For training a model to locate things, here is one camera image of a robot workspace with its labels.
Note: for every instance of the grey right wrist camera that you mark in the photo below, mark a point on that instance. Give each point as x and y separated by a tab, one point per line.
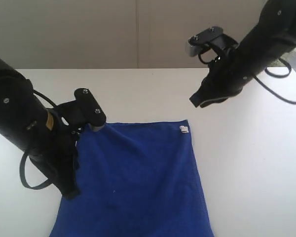
212	38

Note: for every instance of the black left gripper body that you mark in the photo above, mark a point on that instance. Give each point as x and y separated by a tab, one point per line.
52	151

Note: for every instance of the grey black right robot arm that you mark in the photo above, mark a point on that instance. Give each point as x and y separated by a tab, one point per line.
273	36

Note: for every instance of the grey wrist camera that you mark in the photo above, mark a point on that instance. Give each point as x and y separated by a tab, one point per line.
84	110
212	38

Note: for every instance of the blue microfiber towel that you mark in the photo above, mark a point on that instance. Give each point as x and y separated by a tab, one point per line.
136	180

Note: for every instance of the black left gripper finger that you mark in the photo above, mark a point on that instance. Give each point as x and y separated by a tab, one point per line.
68	185

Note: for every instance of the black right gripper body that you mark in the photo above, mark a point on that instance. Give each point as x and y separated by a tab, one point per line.
230	75

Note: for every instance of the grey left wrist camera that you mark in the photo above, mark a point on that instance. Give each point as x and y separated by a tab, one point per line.
84	110

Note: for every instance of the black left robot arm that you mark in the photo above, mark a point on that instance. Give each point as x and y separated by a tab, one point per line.
18	108

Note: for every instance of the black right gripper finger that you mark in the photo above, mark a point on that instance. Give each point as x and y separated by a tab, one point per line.
209	99
195	99

